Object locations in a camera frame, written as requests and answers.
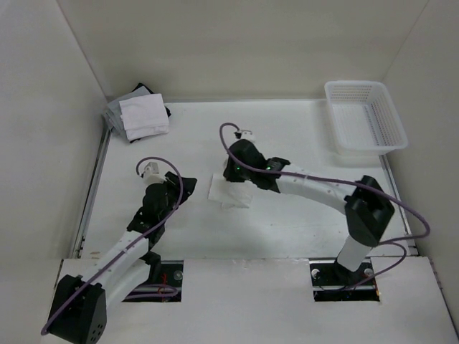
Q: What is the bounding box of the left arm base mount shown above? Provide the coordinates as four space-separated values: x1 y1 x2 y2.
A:
124 252 184 303

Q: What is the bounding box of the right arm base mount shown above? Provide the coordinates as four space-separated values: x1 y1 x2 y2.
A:
309 259 379 302

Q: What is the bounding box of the folded grey tank top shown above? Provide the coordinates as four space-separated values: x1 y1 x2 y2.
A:
105 89 150 140

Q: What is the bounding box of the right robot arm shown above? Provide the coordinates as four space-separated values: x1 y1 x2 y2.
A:
223 139 394 284

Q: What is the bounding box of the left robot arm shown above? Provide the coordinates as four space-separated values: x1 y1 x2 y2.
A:
42 172 197 343

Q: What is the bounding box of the white plastic basket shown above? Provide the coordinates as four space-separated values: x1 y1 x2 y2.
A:
324 80 408 156

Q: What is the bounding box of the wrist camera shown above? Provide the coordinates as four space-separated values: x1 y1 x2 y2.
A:
141 162 165 185
234 129 255 140

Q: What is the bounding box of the folded black tank top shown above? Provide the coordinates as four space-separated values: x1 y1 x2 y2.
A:
132 82 171 118

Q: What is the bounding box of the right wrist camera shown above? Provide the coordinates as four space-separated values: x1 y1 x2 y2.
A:
234 129 255 140

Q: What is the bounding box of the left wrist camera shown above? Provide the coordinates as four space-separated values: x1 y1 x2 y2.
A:
141 162 165 185

